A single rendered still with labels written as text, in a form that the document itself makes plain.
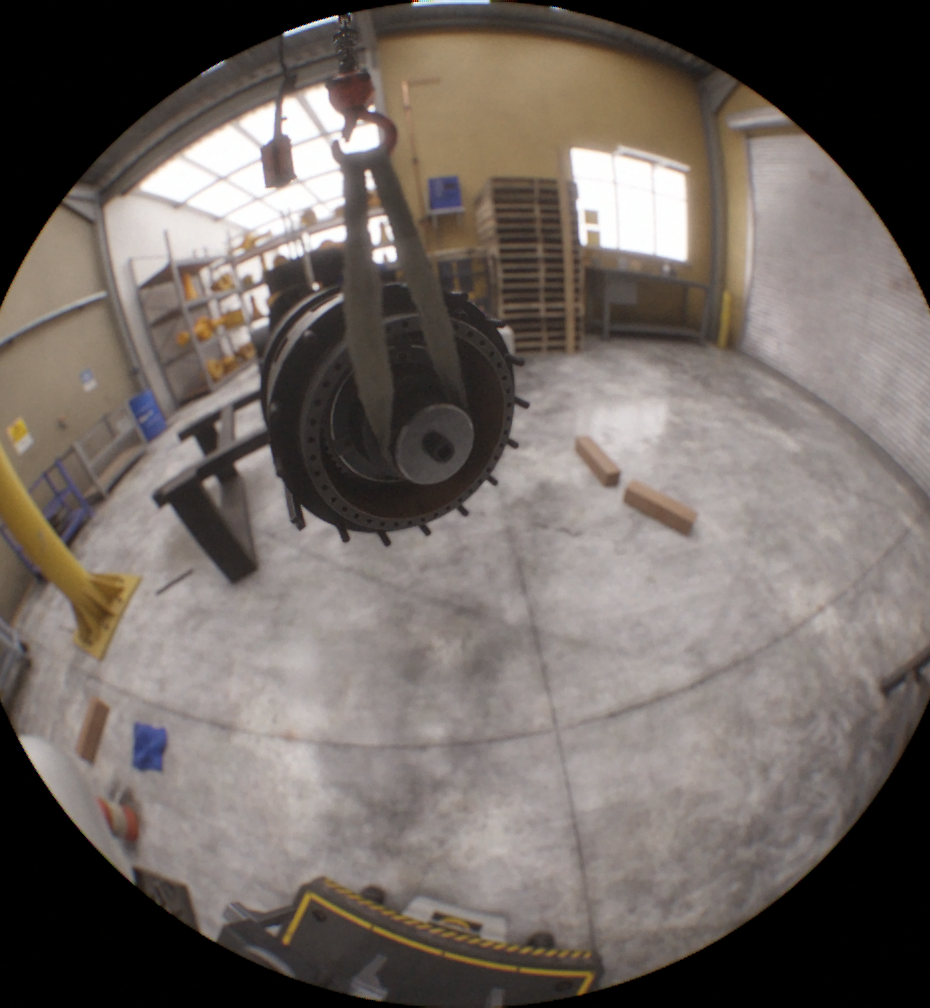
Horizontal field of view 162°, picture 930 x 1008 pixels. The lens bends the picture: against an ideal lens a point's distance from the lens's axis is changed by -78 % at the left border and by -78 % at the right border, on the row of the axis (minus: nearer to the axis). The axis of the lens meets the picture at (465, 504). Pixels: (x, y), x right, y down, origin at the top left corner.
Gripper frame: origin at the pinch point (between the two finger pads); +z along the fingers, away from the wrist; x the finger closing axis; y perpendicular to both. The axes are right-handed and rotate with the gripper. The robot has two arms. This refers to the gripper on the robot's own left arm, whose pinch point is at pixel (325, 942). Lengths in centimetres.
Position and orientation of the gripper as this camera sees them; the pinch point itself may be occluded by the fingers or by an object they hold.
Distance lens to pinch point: 56.6
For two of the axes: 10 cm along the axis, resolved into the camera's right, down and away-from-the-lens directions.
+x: -9.4, -1.3, 3.0
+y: 3.1, -6.5, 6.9
